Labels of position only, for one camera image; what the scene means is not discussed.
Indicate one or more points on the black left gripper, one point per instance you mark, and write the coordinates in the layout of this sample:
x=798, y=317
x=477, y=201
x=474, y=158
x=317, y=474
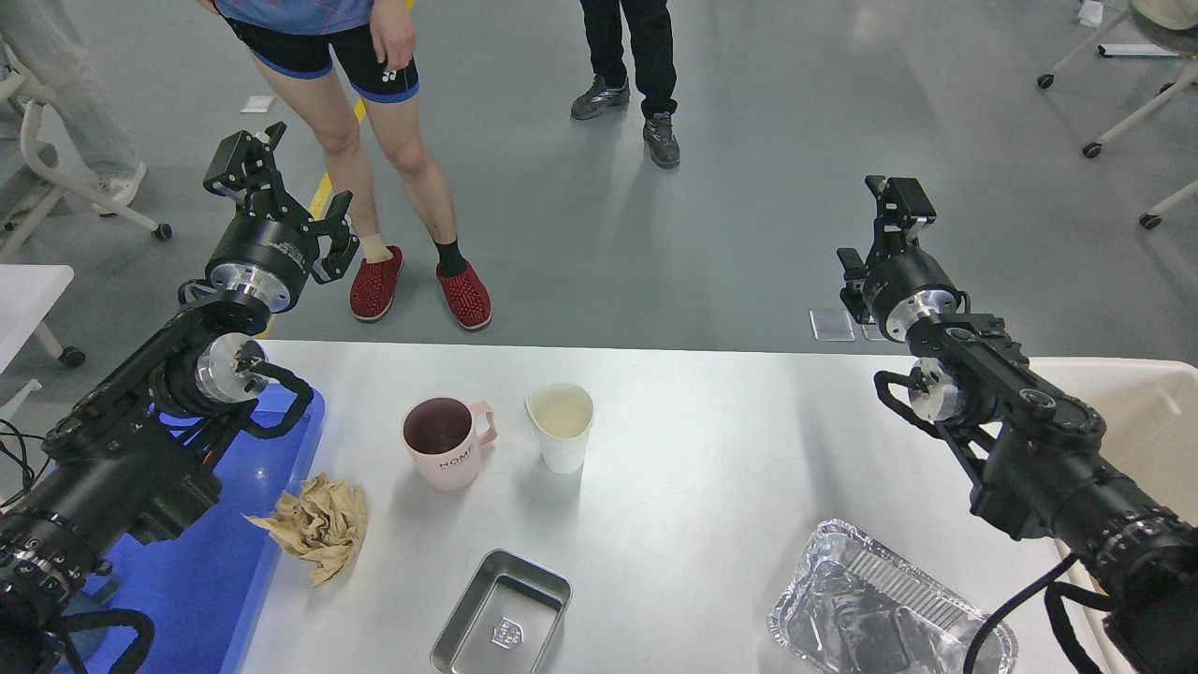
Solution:
x=263, y=253

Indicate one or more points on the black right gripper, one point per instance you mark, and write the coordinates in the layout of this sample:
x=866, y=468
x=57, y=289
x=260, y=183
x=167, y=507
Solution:
x=896, y=287

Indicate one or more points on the pink HOME mug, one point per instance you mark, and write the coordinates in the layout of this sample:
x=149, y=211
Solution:
x=446, y=437

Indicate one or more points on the aluminium foil tray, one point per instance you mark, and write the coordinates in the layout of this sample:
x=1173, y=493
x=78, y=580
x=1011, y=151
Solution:
x=853, y=605

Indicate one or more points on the stainless steel tray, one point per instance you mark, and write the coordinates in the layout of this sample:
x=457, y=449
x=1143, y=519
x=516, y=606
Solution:
x=506, y=619

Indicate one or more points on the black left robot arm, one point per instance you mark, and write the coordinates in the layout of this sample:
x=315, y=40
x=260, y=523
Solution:
x=137, y=455

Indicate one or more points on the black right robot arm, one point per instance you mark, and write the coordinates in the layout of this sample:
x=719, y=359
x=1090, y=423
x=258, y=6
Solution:
x=1031, y=451

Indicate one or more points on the person in blue shorts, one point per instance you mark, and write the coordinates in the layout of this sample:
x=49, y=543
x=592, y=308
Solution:
x=299, y=47

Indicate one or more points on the white side table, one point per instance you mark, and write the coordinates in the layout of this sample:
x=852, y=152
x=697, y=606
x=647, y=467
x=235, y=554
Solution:
x=28, y=292

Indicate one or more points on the person in grey trousers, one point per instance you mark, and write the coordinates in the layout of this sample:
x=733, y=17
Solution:
x=44, y=38

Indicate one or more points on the white wheeled chair left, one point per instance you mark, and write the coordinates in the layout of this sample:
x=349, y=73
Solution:
x=29, y=155

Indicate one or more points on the cream plastic bin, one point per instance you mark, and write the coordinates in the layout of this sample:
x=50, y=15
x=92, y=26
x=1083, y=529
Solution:
x=1149, y=408

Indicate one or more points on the person in black trousers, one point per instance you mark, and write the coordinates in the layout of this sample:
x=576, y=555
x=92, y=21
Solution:
x=648, y=25

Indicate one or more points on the crumpled brown paper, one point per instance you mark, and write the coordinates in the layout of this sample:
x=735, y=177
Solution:
x=324, y=524

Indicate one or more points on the white paper cup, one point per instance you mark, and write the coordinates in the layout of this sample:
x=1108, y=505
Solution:
x=562, y=415

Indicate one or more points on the blue plastic tray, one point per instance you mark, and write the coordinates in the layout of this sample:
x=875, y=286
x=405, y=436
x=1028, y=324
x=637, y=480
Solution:
x=204, y=591

